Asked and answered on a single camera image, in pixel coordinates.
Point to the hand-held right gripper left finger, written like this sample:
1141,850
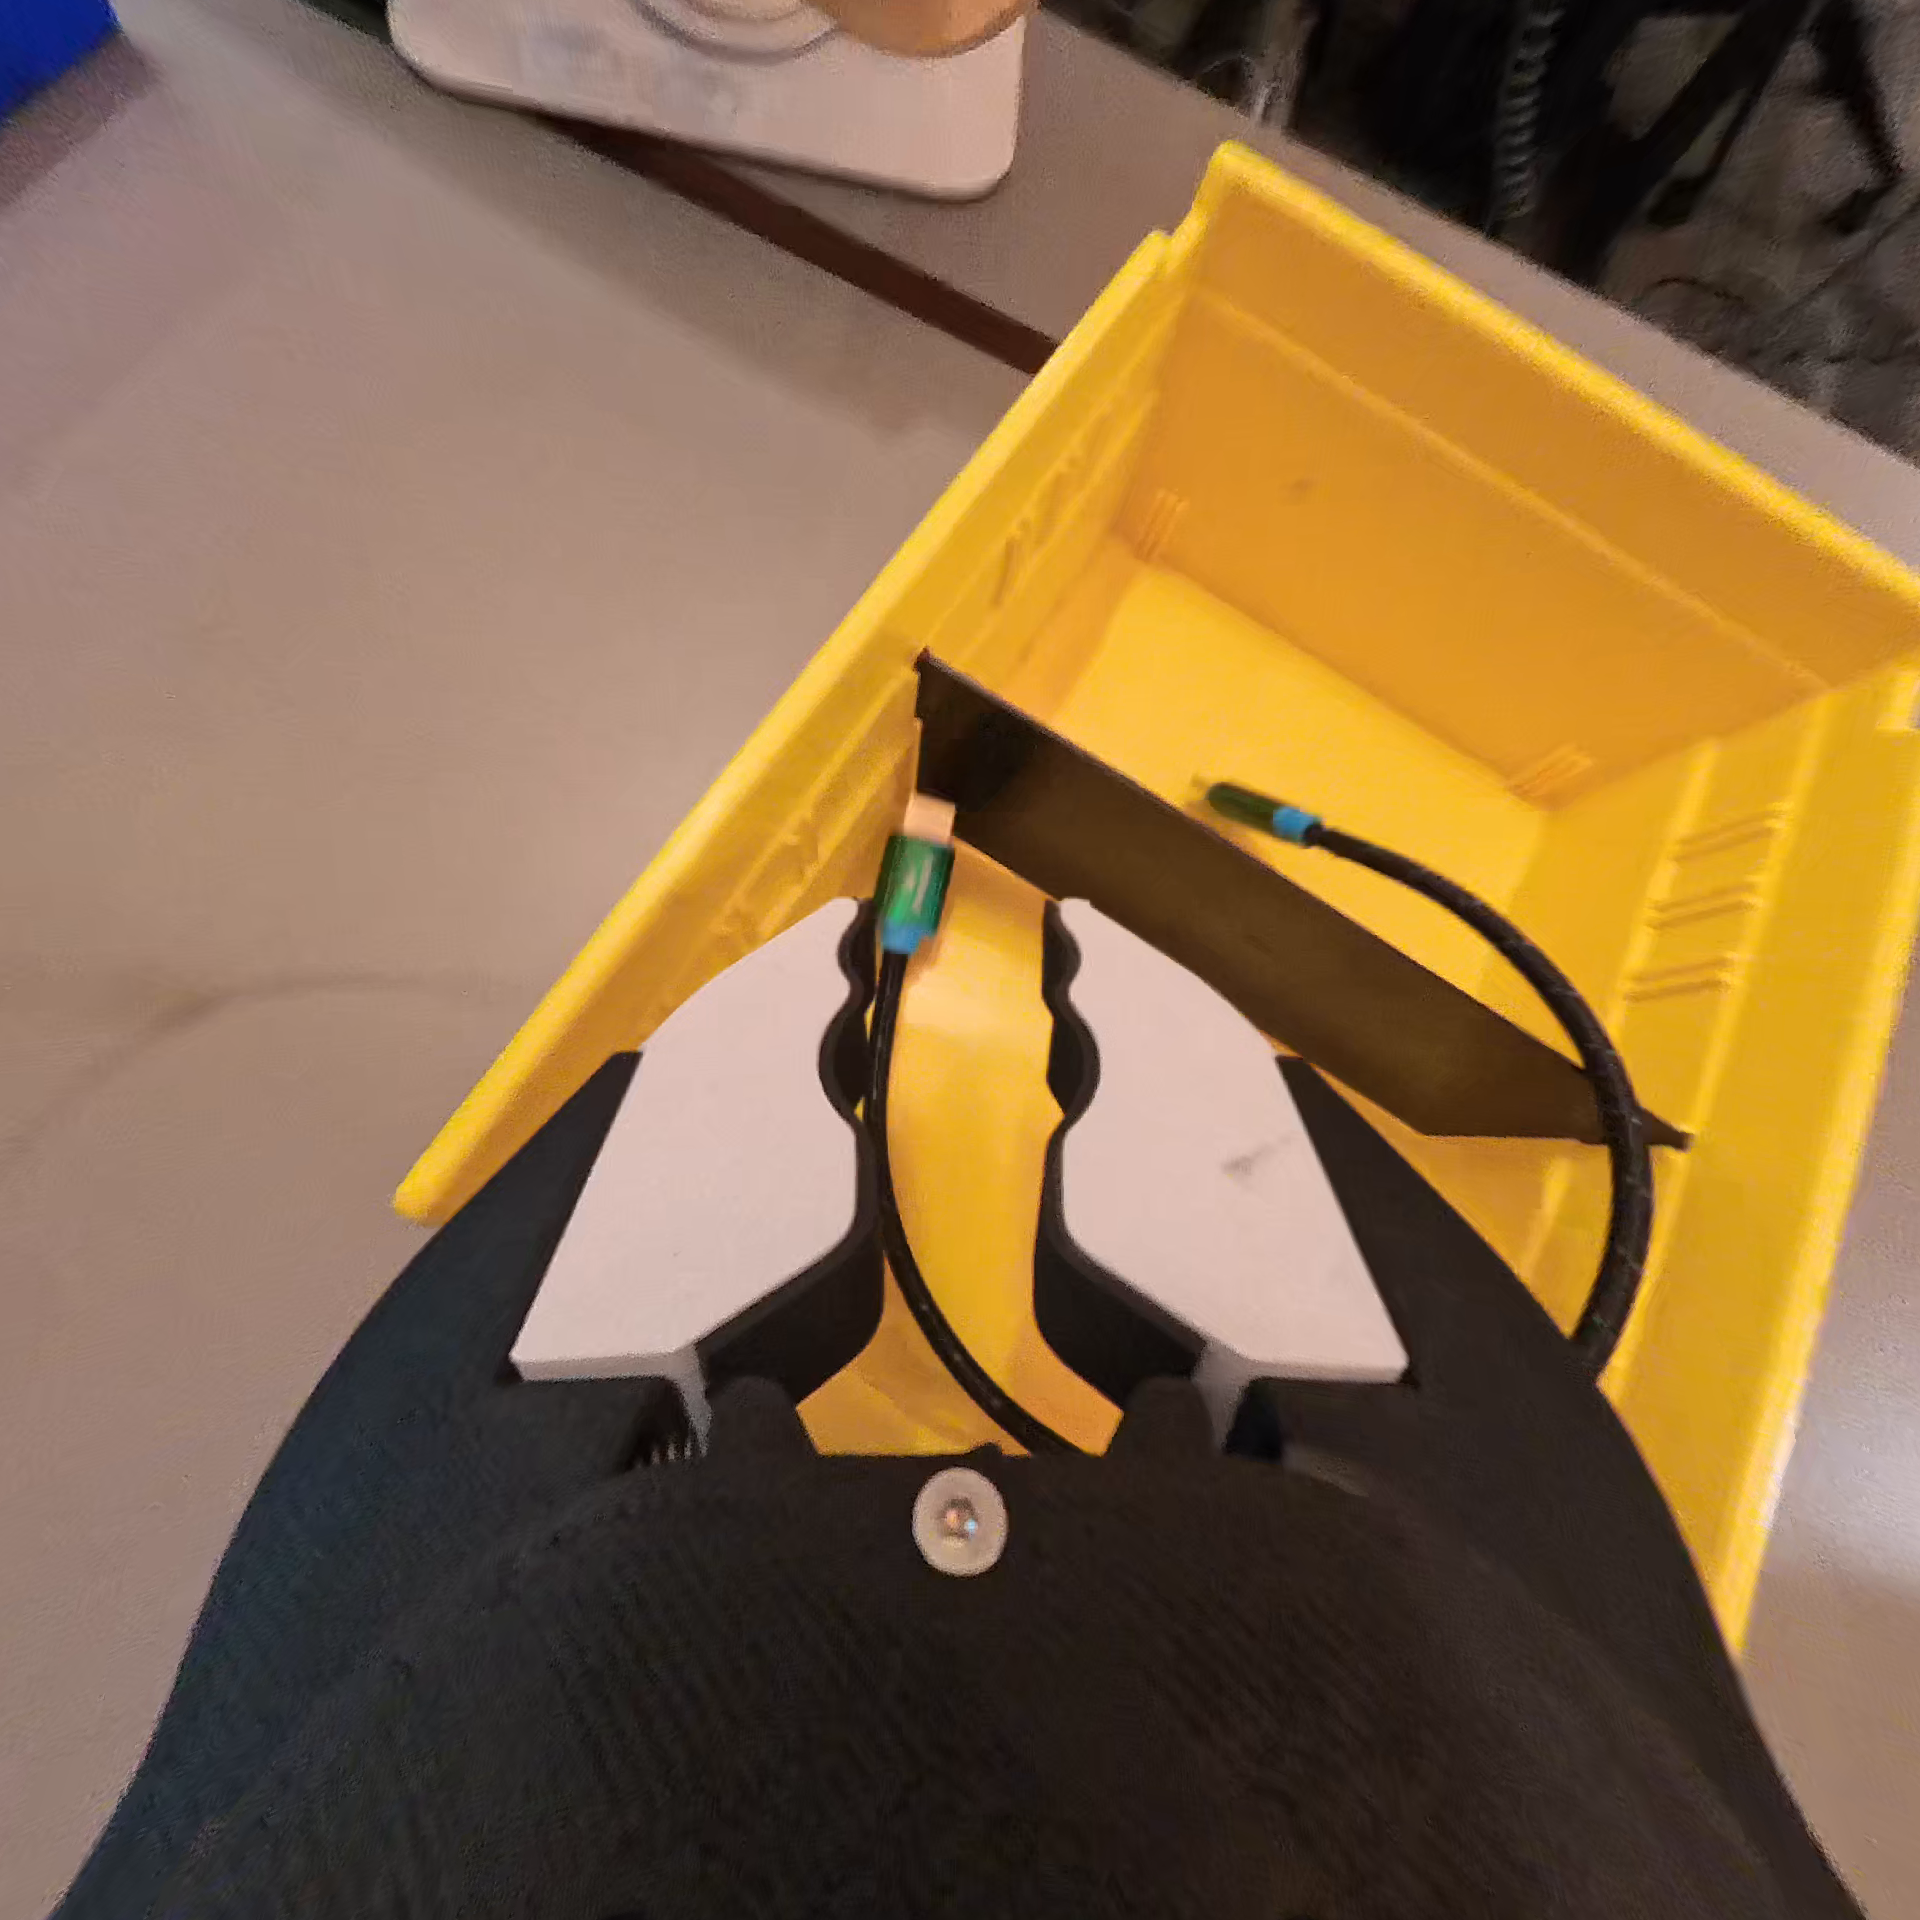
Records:
692,1184

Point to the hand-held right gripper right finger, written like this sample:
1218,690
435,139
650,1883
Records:
1202,1200

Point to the yellow plastic bin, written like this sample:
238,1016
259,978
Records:
1349,493

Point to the blue plastic bin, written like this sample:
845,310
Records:
44,36

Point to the grey desk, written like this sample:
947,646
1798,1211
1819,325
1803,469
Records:
377,598

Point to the black bin divider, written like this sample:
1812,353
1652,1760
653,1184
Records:
1202,901

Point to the white stand base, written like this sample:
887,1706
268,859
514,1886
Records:
841,118

